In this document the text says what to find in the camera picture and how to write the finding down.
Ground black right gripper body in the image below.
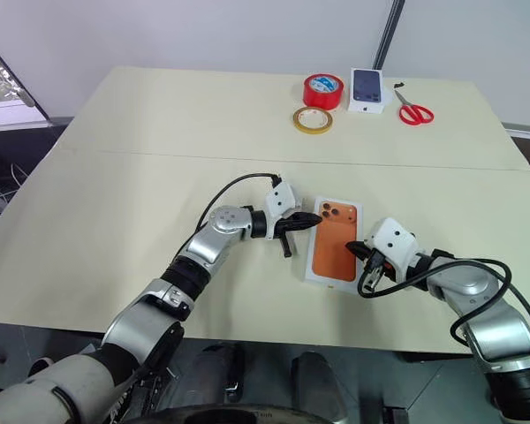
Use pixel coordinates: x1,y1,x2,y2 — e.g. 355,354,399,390
361,248,398,293

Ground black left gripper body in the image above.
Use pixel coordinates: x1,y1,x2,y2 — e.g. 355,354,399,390
273,212,302,260

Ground orange phone box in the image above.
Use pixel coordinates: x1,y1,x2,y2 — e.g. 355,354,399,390
303,195,366,291

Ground white box with dark phone print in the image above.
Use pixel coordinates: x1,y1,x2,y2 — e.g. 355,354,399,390
347,67,390,115

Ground yellow tape roll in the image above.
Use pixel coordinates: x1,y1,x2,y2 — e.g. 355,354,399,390
291,105,336,133

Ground red tape roll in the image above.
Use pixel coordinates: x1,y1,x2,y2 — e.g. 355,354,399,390
303,73,345,108

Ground black round rim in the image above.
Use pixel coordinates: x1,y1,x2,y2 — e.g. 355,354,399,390
156,404,350,424

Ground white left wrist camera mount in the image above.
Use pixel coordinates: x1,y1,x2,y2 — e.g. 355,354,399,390
263,178,302,242

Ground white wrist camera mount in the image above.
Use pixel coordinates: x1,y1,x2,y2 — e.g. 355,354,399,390
263,178,302,242
363,216,425,282

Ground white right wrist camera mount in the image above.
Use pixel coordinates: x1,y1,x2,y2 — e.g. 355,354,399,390
363,216,425,282

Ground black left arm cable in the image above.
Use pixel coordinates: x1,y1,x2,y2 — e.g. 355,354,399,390
195,172,282,242

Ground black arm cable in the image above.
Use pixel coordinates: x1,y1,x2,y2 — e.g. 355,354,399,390
195,172,282,242
356,258,530,350

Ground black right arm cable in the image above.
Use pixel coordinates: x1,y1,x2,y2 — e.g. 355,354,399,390
356,258,530,350

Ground red handled scissors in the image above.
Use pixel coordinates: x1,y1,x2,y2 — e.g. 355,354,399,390
393,87,435,126

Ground aluminium profile post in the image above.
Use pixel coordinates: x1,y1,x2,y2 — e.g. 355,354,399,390
373,0,406,72

